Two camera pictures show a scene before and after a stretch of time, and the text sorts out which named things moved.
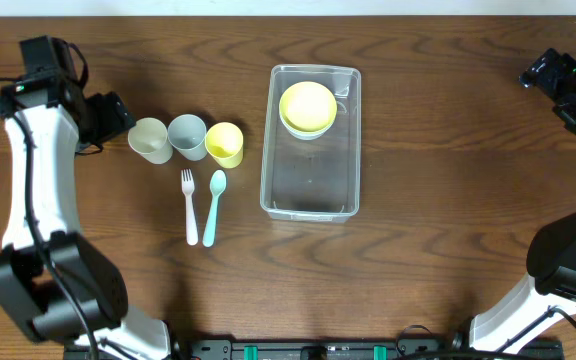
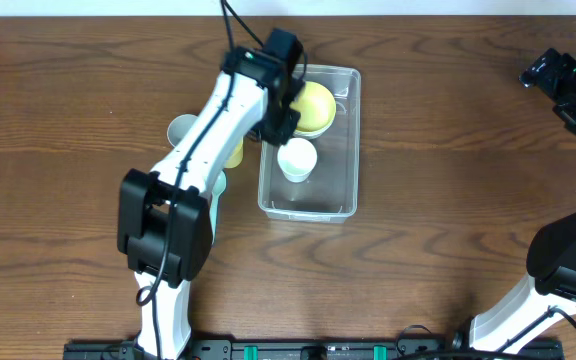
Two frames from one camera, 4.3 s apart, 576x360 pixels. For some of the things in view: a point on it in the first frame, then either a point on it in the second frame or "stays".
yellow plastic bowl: [308, 106] stays
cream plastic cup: [149, 138] → [296, 159]
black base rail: [458, 348] stays
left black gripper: [110, 118] → [278, 128]
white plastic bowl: [306, 135] stays
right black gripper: [546, 73] stays
